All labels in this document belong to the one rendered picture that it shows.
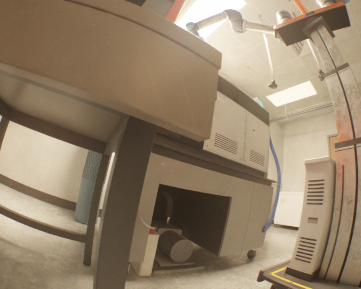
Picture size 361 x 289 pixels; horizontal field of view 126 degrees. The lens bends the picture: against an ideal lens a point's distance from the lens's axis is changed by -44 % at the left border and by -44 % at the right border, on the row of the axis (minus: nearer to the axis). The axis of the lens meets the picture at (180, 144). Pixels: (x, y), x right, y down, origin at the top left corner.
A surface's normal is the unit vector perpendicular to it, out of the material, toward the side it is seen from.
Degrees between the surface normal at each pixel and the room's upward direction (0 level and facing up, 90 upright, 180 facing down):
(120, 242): 90
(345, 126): 90
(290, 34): 180
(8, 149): 90
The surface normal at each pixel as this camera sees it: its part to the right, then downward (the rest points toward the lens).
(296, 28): -0.19, 0.95
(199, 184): 0.50, -0.14
